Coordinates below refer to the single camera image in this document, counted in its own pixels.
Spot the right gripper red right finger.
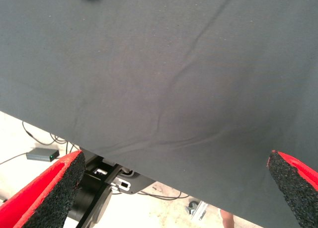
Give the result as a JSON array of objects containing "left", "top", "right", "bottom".
[{"left": 267, "top": 150, "right": 318, "bottom": 228}]

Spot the grey metal hub box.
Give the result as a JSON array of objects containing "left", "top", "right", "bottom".
[{"left": 26, "top": 148, "right": 60, "bottom": 162}]

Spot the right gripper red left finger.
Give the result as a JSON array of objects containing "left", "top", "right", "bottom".
[{"left": 0, "top": 150, "right": 86, "bottom": 228}]

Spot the grey caster wheel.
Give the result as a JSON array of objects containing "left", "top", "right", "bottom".
[{"left": 185, "top": 202, "right": 199, "bottom": 215}]

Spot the aluminium profile post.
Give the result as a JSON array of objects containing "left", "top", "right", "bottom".
[{"left": 191, "top": 200, "right": 209, "bottom": 222}]

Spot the black floor cable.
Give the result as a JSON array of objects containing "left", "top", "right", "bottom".
[
  {"left": 0, "top": 152, "right": 27, "bottom": 165},
  {"left": 22, "top": 121, "right": 54, "bottom": 146},
  {"left": 49, "top": 133, "right": 76, "bottom": 152},
  {"left": 138, "top": 190, "right": 190, "bottom": 201}
]

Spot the black robot torso frame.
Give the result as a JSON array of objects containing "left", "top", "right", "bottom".
[{"left": 67, "top": 153, "right": 123, "bottom": 228}]

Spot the dark grey table cloth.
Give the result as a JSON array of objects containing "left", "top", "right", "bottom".
[{"left": 0, "top": 0, "right": 318, "bottom": 228}]

